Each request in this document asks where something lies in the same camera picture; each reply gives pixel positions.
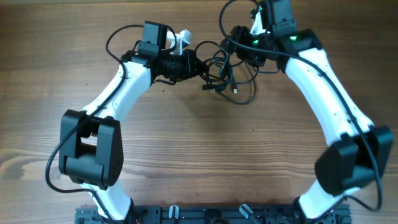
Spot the black USB cable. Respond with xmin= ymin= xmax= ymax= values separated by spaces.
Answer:
xmin=198 ymin=46 xmax=259 ymax=105

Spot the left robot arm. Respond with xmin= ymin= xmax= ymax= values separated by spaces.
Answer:
xmin=53 ymin=21 xmax=208 ymax=223

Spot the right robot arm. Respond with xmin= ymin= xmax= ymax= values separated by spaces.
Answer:
xmin=223 ymin=1 xmax=394 ymax=223

